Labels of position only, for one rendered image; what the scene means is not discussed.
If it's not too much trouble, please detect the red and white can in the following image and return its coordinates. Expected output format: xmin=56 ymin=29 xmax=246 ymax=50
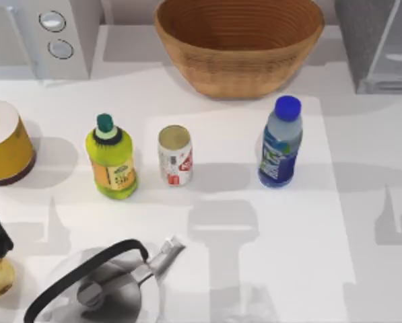
xmin=158 ymin=124 xmax=194 ymax=187

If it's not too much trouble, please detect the blue bottle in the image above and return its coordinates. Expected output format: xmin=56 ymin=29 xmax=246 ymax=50
xmin=257 ymin=95 xmax=304 ymax=188

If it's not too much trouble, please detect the green bottle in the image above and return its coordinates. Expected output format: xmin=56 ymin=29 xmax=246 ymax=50
xmin=85 ymin=113 xmax=138 ymax=201

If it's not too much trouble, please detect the brown woven basket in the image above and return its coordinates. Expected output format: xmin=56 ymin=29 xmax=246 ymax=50
xmin=153 ymin=0 xmax=325 ymax=100

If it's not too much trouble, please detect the round microwave knob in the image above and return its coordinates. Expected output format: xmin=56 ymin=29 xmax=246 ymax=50
xmin=47 ymin=38 xmax=75 ymax=60
xmin=38 ymin=10 xmax=67 ymax=33

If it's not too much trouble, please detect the yellow and white paper roll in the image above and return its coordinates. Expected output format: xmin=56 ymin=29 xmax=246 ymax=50
xmin=0 ymin=100 xmax=37 ymax=186

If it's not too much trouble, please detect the pale microwave oven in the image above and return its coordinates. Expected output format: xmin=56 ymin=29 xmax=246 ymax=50
xmin=0 ymin=0 xmax=102 ymax=86

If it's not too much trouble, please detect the silver kettle with black handle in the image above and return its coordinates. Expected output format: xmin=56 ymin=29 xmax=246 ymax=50
xmin=23 ymin=235 xmax=187 ymax=323

